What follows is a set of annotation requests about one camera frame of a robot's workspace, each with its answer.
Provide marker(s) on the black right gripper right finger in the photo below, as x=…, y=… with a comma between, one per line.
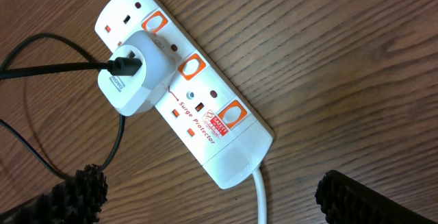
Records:
x=346, y=201

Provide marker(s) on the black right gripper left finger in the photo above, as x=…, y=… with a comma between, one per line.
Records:
x=77, y=200

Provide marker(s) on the white power strip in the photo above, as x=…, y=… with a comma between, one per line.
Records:
x=215, y=122

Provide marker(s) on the white USB charger adapter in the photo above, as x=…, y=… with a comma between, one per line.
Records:
x=140, y=92

